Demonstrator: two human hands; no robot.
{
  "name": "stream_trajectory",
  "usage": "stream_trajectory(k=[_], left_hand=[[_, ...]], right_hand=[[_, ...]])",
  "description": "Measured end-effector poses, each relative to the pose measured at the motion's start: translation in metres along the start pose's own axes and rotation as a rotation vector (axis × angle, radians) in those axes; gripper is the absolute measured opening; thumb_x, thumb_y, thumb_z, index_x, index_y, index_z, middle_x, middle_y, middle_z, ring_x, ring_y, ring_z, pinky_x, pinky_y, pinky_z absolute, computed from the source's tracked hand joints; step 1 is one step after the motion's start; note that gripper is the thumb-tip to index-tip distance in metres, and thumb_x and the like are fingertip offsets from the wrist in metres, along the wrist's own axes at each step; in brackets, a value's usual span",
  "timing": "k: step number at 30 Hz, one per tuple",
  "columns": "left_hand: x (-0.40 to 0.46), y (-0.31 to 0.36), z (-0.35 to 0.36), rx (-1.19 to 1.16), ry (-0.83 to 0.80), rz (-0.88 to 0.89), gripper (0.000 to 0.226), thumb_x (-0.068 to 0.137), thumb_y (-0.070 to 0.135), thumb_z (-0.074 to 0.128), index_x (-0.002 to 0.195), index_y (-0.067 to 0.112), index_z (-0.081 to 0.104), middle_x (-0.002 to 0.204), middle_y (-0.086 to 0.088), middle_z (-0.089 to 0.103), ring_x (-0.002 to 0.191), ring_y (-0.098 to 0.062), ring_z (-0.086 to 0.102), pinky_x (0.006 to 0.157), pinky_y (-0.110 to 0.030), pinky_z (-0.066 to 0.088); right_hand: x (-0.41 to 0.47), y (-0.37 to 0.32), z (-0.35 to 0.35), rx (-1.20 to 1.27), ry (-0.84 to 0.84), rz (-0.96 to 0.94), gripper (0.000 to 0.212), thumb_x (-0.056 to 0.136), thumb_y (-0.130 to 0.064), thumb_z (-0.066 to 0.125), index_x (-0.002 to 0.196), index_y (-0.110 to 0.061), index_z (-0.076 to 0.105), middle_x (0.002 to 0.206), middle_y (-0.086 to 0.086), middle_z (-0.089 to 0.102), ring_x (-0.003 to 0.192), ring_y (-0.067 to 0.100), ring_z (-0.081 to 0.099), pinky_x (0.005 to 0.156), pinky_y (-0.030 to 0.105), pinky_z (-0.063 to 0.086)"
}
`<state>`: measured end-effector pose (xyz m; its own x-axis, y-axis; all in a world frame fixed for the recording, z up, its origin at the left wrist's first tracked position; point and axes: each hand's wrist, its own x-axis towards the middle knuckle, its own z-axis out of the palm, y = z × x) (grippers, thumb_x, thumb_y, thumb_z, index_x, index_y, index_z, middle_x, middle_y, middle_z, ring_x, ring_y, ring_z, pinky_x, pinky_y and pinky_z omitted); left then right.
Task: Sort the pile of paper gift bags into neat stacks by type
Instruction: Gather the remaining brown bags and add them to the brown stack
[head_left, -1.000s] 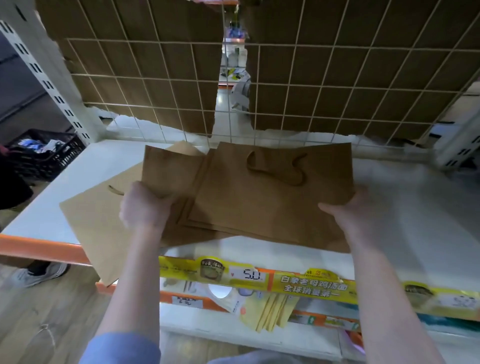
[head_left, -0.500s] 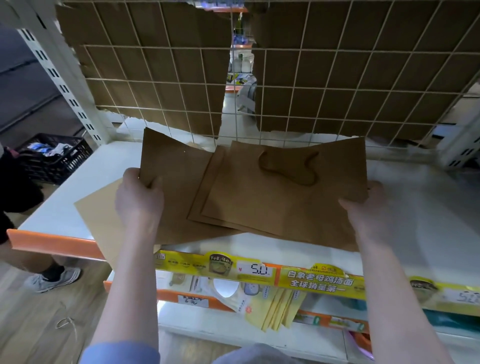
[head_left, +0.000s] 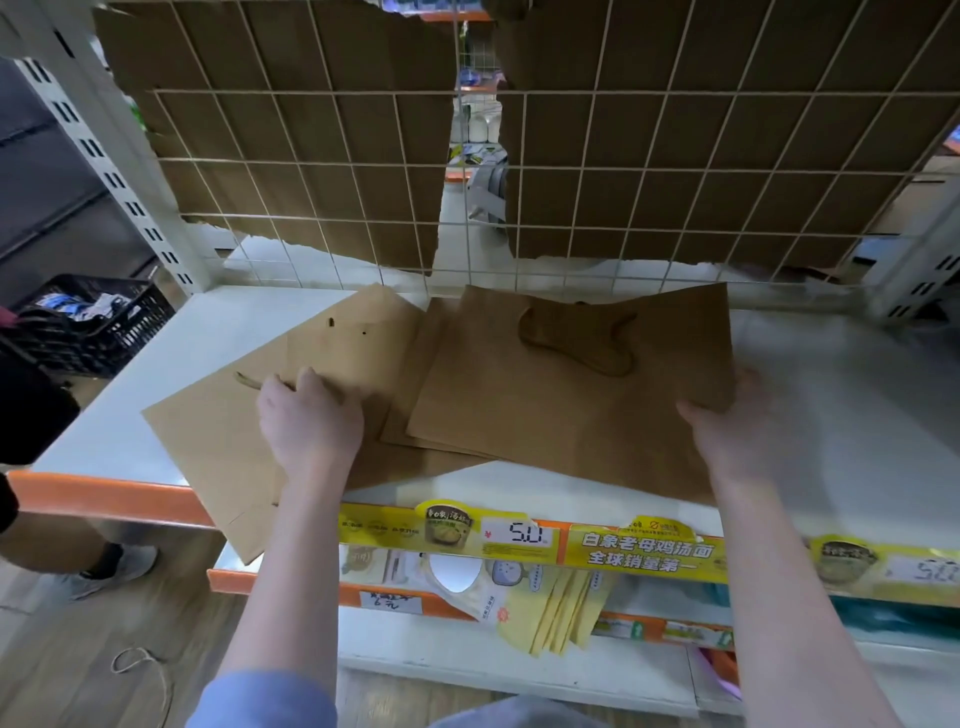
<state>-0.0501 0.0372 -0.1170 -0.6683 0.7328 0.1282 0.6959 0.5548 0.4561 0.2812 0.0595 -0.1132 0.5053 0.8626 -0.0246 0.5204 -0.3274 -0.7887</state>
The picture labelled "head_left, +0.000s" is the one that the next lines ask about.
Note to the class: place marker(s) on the person's right hand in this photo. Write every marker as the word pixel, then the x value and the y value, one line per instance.
pixel 742 442

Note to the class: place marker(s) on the person's left hand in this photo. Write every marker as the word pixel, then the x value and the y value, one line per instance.
pixel 315 431

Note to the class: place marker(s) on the person's right thumb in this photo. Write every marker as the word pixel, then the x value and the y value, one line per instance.
pixel 697 420

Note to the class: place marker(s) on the person's left thumb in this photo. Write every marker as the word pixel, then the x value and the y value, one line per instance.
pixel 349 405

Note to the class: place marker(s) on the large brown paper bag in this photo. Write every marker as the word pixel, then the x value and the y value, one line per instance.
pixel 225 420

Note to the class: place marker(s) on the person's left forearm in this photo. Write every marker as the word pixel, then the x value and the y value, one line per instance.
pixel 292 570

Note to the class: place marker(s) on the person's right forearm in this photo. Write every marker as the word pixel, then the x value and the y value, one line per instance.
pixel 795 600

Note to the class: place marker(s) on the white metal shelf board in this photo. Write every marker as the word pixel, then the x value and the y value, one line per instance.
pixel 840 420

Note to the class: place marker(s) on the long yellow shelf label strip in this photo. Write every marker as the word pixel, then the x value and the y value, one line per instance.
pixel 645 553

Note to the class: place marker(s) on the handwritten white price tag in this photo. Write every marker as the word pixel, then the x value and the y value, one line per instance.
pixel 390 602

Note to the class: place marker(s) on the short yellow shelf label strip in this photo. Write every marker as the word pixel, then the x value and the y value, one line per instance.
pixel 847 562

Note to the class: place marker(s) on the white printed price tag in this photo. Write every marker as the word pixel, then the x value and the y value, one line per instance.
pixel 521 534
pixel 926 574

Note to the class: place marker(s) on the white packet with window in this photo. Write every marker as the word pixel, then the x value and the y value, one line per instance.
pixel 469 589

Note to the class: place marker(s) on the bunch of yellow packets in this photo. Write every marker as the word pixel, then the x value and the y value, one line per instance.
pixel 555 607

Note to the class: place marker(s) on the black plastic crate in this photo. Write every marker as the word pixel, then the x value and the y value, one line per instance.
pixel 112 345

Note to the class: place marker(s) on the orange shelf beam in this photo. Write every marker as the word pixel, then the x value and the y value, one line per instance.
pixel 112 499

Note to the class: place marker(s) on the white slotted shelf upright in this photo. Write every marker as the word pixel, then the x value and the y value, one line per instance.
pixel 97 150
pixel 919 270

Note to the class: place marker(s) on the blue white packets in crate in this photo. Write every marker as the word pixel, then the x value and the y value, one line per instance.
pixel 79 306

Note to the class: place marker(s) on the background shop goods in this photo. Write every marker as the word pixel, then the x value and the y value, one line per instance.
pixel 480 142

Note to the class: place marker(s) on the blue sleeve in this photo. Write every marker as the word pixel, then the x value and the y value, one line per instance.
pixel 262 701

